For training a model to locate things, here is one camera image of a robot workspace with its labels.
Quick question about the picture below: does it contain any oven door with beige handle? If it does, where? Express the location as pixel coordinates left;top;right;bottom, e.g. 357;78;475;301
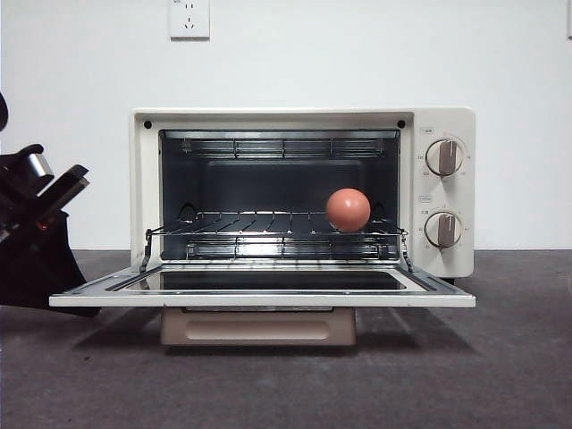
48;227;477;348

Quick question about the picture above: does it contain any brown egg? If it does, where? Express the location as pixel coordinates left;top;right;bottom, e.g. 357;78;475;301
325;187;373;233

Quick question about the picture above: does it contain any oven timer knob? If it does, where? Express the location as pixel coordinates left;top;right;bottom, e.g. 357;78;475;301
424;211;465;249

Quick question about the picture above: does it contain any oven temperature knob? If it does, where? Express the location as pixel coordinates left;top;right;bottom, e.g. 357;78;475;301
425;139;465;177

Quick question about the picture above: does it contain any cream Toshiba toaster oven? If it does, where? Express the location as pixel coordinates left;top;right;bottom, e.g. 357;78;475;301
129;105;476;287

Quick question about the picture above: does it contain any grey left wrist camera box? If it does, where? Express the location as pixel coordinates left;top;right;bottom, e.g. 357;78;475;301
35;164;91;212

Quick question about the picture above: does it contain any metal wire oven rack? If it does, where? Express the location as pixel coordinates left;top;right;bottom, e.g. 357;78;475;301
145;208;409;237

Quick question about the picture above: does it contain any white wall socket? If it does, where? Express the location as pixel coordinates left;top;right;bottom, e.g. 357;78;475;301
169;0;211;43

